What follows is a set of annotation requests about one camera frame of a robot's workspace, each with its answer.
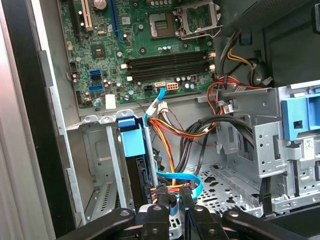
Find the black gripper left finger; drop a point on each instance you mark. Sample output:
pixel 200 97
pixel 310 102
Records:
pixel 156 225

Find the metal optical drive cage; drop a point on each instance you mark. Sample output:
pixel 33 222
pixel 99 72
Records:
pixel 265 150

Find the black RAM slot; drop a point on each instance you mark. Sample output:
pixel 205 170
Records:
pixel 170 70
pixel 167 57
pixel 170 74
pixel 167 62

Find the metal disk bay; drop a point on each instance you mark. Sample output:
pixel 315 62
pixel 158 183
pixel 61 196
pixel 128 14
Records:
pixel 117 162

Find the beige expansion slot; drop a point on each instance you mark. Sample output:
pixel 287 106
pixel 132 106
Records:
pixel 86 15

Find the blue plastic drive latch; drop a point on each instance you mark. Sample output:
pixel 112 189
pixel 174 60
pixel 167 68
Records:
pixel 292 117
pixel 315 112

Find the small blue clip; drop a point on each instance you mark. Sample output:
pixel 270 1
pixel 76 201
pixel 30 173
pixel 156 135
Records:
pixel 246 40

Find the grey round speaker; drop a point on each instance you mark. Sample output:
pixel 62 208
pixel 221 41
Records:
pixel 258 75

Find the green motherboard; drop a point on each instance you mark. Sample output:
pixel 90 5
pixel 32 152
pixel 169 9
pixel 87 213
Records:
pixel 140 35

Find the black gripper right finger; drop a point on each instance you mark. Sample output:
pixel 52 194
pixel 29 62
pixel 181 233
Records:
pixel 205 225

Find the hard disk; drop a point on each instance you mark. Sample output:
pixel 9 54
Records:
pixel 132 142

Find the silver coin battery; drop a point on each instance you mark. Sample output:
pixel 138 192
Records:
pixel 100 3

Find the grey power supply unit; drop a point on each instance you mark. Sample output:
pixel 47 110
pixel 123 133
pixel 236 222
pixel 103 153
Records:
pixel 287 37

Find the metal socket cover frame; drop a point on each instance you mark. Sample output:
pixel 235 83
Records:
pixel 215 13

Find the CPU socket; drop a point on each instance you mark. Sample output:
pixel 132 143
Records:
pixel 161 25

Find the blue expansion slot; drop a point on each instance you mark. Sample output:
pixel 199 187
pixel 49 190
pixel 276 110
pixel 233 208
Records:
pixel 115 22

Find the black expansion slot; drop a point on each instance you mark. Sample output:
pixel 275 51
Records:
pixel 75 20

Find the black open PC case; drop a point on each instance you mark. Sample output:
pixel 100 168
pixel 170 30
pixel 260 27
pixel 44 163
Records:
pixel 32 100

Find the black chipset chip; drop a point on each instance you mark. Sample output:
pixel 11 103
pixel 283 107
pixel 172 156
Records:
pixel 98 52

